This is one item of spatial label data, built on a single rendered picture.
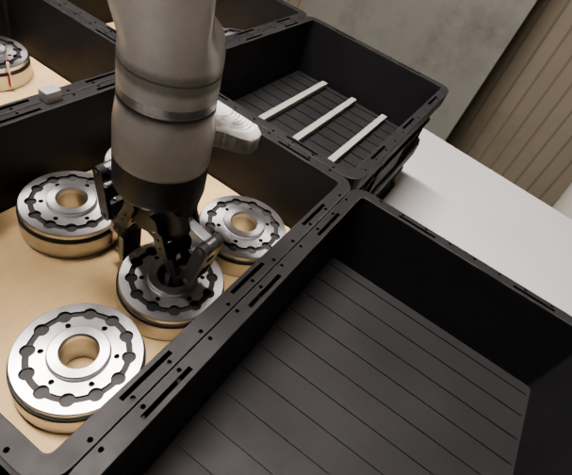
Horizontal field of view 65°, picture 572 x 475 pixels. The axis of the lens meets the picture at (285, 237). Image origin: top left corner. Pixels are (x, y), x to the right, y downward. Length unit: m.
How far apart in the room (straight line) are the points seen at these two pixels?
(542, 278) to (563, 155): 1.57
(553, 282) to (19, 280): 0.89
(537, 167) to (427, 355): 2.08
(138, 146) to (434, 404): 0.38
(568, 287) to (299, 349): 0.67
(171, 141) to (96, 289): 0.21
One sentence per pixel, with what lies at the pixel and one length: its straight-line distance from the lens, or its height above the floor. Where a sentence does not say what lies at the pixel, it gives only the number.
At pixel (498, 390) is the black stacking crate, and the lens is 0.57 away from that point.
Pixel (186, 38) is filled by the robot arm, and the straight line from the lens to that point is 0.28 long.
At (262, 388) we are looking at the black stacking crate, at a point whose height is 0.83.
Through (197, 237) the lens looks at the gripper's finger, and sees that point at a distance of 0.39.
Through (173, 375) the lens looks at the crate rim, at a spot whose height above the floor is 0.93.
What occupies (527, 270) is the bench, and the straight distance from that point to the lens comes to 1.00.
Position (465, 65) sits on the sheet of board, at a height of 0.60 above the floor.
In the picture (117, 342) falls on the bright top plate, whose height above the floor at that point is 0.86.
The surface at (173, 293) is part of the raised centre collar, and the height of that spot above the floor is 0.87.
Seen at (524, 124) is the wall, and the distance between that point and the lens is 2.51.
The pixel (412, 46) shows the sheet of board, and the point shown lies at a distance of 2.24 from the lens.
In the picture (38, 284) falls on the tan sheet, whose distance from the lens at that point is 0.50.
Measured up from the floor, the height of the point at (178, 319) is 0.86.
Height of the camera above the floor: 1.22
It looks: 43 degrees down
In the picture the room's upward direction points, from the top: 21 degrees clockwise
